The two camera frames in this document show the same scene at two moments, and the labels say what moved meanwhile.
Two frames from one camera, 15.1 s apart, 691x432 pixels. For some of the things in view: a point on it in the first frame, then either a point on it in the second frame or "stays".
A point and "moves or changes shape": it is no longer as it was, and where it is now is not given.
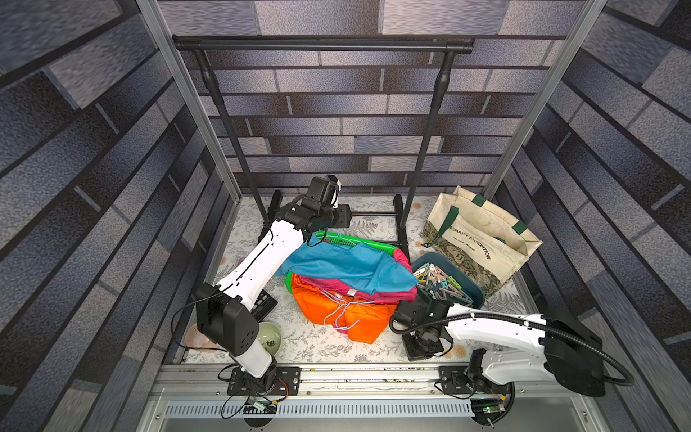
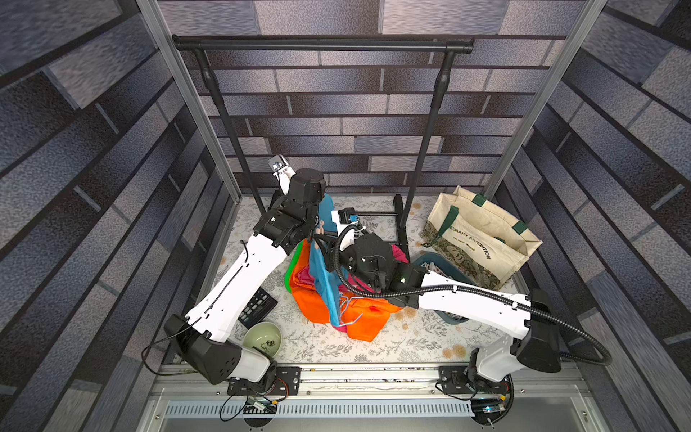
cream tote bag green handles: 480,242 stays
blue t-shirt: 352,265 moves or changes shape
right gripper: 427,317 → 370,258
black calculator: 264,306 stays
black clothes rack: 268,206 stays
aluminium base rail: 364,391 stays
